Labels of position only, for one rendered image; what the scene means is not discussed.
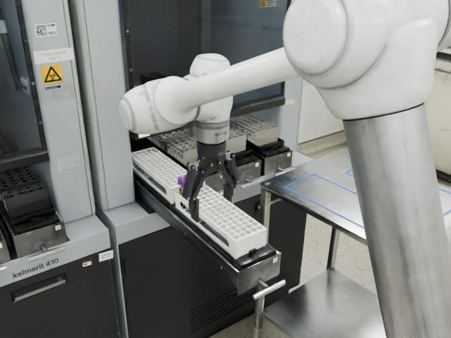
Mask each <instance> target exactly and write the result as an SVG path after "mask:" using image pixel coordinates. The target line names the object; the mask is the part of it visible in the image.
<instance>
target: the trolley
mask: <svg viewBox="0 0 451 338"><path fill-rule="evenodd" d="M260 188H261V194H260V219H259V223H260V224H261V225H263V226H264V227H266V242H267V243H268V228H269V217H270V197H271V194H273V195H275V196H276V197H278V198H280V199H282V200H284V201H285V202H287V203H289V204H290V205H293V206H294V207H297V208H298V209H300V210H302V211H304V212H305V213H307V214H309V215H311V216H312V217H315V218H316V219H319V220H320V221H322V222H324V223H326V224H327V225H329V226H331V227H332V234H331V239H330V248H329V254H328V263H327V268H326V270H325V271H324V272H322V273H321V274H319V275H317V276H316V277H314V278H313V279H311V280H310V281H308V282H306V283H304V284H303V285H302V286H300V287H298V288H297V289H295V290H294V291H292V292H290V293H289V294H288V295H286V296H284V297H282V298H281V299H280V300H278V301H276V302H275V303H273V304H272V305H270V306H268V307H267V308H265V309H264V296H262V297H260V298H258V299H256V300H255V307H254V332H253V338H262V322H263V317H264V318H265V319H267V320H268V321H269V322H270V323H272V324H273V325H274V326H275V327H276V328H277V329H279V330H280V331H282V332H283V333H284V334H285V335H286V336H287V337H289V338H386V335H385V329H384V325H383V319H382V315H381V309H380V305H379V299H378V296H377V295H376V294H374V293H372V292H371V291H369V290H367V289H366V288H365V287H363V286H361V285H359V284H358V283H356V282H355V281H353V280H351V279H350V278H348V277H347V276H345V275H343V274H342V273H340V272H339V271H337V270H335V269H334V268H335V263H336V254H337V249H338V240H339V235H340V232H342V233H344V234H346V235H347V236H349V237H351V238H353V239H355V240H356V241H359V242H360V243H362V244H364V245H366V246H367V242H366V235H365V232H364V225H363V222H362V215H361V212H360V205H359V202H358V195H357V192H356V185H355V181H354V175H353V171H352V165H351V161H350V155H349V151H348V148H344V149H341V150H338V151H337V152H334V153H332V154H329V155H326V156H324V157H322V158H319V159H317V160H314V161H312V162H309V163H307V164H304V165H302V166H300V167H297V168H295V169H292V170H290V171H288V172H285V173H282V174H280V175H278V176H275V177H273V178H270V179H268V180H265V181H263V182H261V183H260ZM438 188H439V192H440V199H441V204H442V211H443V216H444V223H445V228H446V235H447V239H448V247H449V251H450V258H451V188H450V187H448V186H445V185H443V184H440V183H438Z"/></svg>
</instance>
